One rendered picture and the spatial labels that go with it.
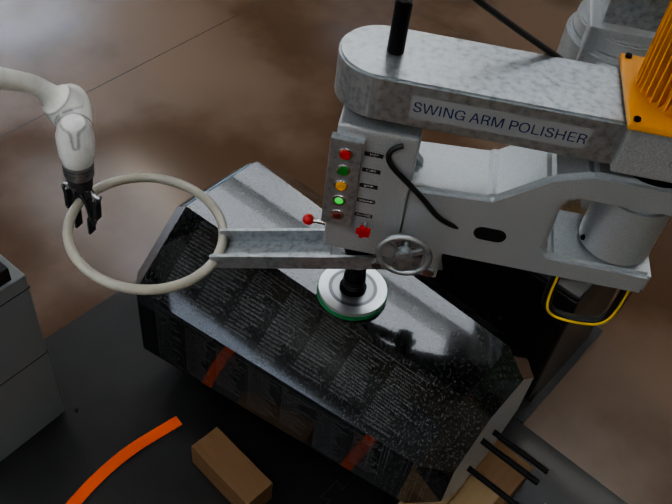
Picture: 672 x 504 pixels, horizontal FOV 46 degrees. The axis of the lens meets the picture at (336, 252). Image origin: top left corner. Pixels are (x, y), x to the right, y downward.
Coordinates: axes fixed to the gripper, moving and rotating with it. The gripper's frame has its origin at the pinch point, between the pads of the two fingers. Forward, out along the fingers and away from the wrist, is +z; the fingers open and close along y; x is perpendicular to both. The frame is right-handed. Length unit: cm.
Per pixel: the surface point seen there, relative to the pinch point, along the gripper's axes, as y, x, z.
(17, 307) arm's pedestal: -4.9, -29.1, 15.7
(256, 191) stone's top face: 39, 42, -1
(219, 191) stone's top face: 28.5, 35.3, 0.1
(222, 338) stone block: 54, -5, 19
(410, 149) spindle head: 93, 7, -72
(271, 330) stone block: 68, 0, 10
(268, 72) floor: -37, 212, 86
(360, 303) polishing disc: 91, 12, -6
